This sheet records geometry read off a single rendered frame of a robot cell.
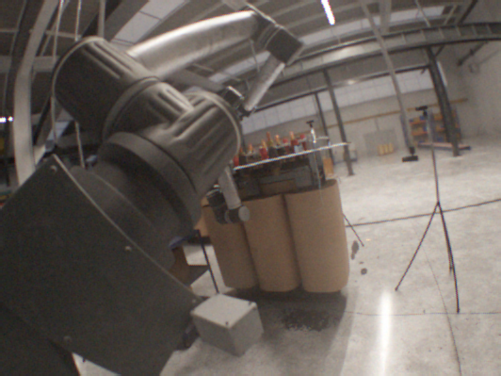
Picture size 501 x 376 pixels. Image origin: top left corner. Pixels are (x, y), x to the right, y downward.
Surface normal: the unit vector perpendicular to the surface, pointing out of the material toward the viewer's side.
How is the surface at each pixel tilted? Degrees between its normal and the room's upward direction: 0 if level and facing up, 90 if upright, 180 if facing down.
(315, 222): 90
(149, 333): 90
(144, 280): 90
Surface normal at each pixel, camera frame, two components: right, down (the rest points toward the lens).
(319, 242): -0.47, 0.20
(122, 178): 0.34, -0.52
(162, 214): 0.88, 0.08
